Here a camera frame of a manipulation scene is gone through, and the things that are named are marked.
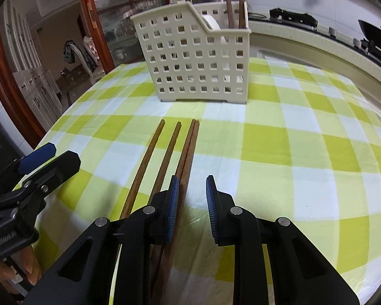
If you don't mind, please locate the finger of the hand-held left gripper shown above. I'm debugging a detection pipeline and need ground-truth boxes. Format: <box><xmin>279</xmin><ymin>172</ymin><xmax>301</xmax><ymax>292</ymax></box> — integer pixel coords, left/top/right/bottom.
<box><xmin>0</xmin><ymin>142</ymin><xmax>57</xmax><ymax>186</ymax></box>
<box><xmin>22</xmin><ymin>150</ymin><xmax>82</xmax><ymax>198</ymax></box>

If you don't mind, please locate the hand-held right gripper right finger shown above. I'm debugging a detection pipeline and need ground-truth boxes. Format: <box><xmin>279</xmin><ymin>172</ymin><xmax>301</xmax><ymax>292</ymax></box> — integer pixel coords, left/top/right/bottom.
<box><xmin>205</xmin><ymin>175</ymin><xmax>359</xmax><ymax>305</ymax></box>

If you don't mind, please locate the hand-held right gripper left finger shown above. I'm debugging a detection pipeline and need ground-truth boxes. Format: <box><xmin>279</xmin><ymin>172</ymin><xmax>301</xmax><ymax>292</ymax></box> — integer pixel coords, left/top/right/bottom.
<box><xmin>24</xmin><ymin>175</ymin><xmax>181</xmax><ymax>305</ymax></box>

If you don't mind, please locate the beige perforated plastic basket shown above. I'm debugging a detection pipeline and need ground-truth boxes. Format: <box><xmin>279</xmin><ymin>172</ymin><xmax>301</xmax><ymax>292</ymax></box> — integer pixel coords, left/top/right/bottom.
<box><xmin>130</xmin><ymin>1</ymin><xmax>252</xmax><ymax>105</ymax></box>

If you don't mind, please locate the white ceramic spoon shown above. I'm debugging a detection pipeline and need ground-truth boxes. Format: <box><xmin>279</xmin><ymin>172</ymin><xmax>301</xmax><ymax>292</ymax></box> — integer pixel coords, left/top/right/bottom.
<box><xmin>200</xmin><ymin>14</ymin><xmax>229</xmax><ymax>44</ymax></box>

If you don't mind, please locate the person's left hand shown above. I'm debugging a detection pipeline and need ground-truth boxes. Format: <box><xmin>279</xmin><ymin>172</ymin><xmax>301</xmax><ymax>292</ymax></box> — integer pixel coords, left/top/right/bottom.
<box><xmin>0</xmin><ymin>246</ymin><xmax>41</xmax><ymax>294</ymax></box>

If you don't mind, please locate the white sideboard cabinet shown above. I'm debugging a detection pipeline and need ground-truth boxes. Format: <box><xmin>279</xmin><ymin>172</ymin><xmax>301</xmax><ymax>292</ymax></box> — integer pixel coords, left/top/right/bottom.
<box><xmin>3</xmin><ymin>0</ymin><xmax>65</xmax><ymax>131</ymax></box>

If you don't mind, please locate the dark jacket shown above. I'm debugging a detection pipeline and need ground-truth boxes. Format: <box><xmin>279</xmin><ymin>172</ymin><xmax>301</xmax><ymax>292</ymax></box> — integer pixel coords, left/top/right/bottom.
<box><xmin>63</xmin><ymin>40</ymin><xmax>77</xmax><ymax>65</ymax></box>

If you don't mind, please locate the white carved dining chair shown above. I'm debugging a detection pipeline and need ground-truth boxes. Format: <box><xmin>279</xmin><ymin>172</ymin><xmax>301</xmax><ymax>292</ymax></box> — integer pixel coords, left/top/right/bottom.
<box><xmin>70</xmin><ymin>36</ymin><xmax>106</xmax><ymax>82</ymax></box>

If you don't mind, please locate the glass sliding door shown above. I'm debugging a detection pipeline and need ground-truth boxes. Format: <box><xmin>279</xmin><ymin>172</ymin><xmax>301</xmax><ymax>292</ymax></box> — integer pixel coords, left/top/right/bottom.
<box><xmin>76</xmin><ymin>0</ymin><xmax>193</xmax><ymax>68</ymax></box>

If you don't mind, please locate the stone kitchen counter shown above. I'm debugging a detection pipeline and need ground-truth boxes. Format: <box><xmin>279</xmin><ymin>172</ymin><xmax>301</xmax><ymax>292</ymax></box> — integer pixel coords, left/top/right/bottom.
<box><xmin>247</xmin><ymin>15</ymin><xmax>381</xmax><ymax>109</ymax></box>

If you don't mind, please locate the black burner grate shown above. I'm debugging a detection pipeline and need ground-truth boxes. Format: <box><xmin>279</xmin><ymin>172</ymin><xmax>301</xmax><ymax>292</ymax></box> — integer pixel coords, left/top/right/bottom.
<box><xmin>360</xmin><ymin>39</ymin><xmax>381</xmax><ymax>62</ymax></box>
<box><xmin>269</xmin><ymin>7</ymin><xmax>319</xmax><ymax>28</ymax></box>

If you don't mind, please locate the black glass gas cooktop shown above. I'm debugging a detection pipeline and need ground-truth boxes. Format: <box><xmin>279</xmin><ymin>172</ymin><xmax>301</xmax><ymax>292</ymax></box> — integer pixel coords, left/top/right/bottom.
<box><xmin>251</xmin><ymin>12</ymin><xmax>381</xmax><ymax>72</ymax></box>

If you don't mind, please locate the black wok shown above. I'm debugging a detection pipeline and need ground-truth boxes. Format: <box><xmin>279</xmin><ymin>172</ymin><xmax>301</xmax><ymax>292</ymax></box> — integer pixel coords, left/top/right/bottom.
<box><xmin>358</xmin><ymin>19</ymin><xmax>381</xmax><ymax>50</ymax></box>

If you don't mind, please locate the red wooden door frame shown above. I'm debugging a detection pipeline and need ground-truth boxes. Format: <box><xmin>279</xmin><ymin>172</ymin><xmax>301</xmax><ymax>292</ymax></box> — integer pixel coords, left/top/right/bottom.
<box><xmin>0</xmin><ymin>16</ymin><xmax>49</xmax><ymax>149</ymax></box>

